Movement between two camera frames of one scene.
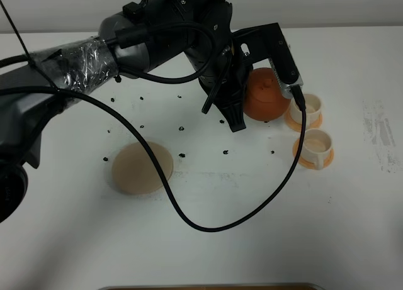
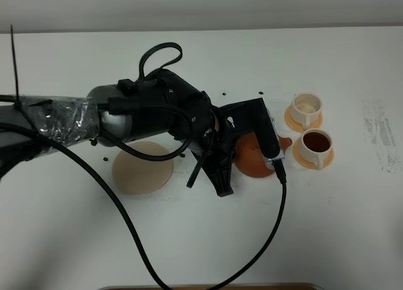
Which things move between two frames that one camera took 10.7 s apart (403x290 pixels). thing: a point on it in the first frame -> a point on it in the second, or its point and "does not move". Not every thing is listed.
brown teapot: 264,99 -> 248,158
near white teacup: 317,143 does not move
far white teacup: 313,105 does not move
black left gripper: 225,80 -> 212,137
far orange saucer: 297,128 does not move
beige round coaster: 134,170 does not move
